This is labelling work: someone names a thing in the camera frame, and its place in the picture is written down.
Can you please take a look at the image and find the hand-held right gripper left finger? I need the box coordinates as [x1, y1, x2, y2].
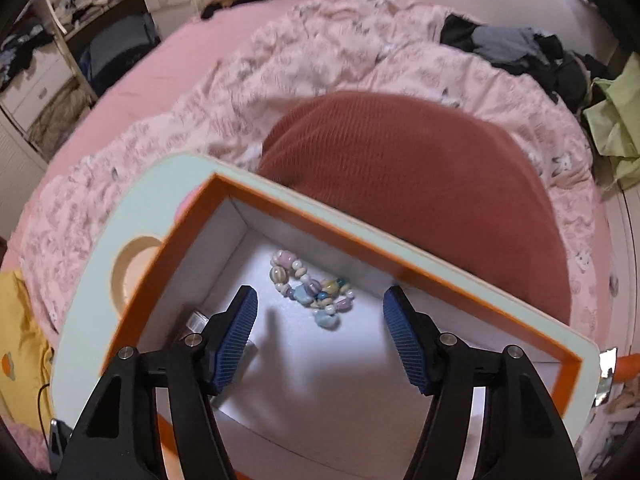
[60, 285, 259, 480]

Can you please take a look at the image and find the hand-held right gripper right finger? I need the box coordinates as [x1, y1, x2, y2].
[382, 285, 583, 480]

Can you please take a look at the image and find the pastel bead bracelet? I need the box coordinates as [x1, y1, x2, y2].
[270, 249, 357, 332]

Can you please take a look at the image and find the orange cardboard box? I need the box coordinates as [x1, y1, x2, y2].
[102, 172, 585, 480]

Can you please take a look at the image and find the mint green lap table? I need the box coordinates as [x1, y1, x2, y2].
[50, 152, 601, 446]

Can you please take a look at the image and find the yellow cloth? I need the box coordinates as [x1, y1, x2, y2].
[0, 270, 63, 426]

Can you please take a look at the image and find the orange bottle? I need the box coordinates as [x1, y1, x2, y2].
[616, 352, 640, 386]

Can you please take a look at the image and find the pile of assorted clutter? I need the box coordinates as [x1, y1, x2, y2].
[595, 385, 640, 461]

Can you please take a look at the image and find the brown quilted cloth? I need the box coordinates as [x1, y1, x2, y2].
[27, 85, 96, 156]

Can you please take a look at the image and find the pink printed blanket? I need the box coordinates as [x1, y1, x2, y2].
[0, 0, 616, 341]

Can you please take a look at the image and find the light green cloth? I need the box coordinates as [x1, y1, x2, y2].
[582, 55, 640, 191]

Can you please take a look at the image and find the pile of dark clothes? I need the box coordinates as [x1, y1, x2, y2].
[440, 14, 608, 111]

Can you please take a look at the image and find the open white shelf unit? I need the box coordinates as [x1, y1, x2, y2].
[0, 0, 166, 161]

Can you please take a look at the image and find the red corduroy cushion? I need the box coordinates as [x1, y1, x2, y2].
[257, 91, 573, 326]

